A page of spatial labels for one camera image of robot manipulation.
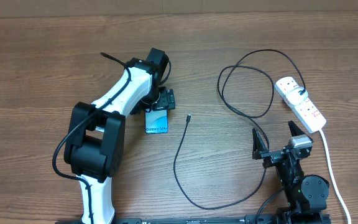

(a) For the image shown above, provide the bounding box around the Galaxy S24+ smartphone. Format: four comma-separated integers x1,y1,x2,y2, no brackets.
145,110,168,134

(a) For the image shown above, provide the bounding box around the white charger plug adapter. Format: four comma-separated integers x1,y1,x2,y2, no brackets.
285,86,308,107

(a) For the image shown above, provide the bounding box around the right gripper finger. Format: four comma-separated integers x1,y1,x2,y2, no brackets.
288,120,305,137
252,128,269,160

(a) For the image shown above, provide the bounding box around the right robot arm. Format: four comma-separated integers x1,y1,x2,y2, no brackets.
245,121,331,224

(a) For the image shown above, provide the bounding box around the white power strip cord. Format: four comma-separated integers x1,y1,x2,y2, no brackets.
318,129,352,224

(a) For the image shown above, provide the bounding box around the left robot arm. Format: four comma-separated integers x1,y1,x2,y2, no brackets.
58,49,175,223

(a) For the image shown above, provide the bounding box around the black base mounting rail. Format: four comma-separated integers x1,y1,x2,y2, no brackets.
55,214,331,224

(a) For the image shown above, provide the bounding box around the white power strip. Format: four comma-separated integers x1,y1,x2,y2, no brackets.
274,77,326,133

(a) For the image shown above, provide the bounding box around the black USB charging cable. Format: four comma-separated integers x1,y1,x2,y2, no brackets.
173,49,307,210

